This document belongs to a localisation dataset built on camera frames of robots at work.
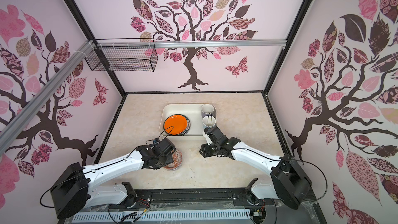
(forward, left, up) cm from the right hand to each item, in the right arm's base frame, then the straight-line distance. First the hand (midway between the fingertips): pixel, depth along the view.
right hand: (202, 149), depth 83 cm
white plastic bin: (+32, +7, -7) cm, 33 cm away
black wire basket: (+51, +47, +28) cm, 75 cm away
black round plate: (+20, +9, -6) cm, 23 cm away
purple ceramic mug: (+31, -5, -4) cm, 32 cm away
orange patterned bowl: (-4, +13, -3) cm, 14 cm away
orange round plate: (+19, +17, -4) cm, 26 cm away
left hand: (-5, +18, -4) cm, 19 cm away
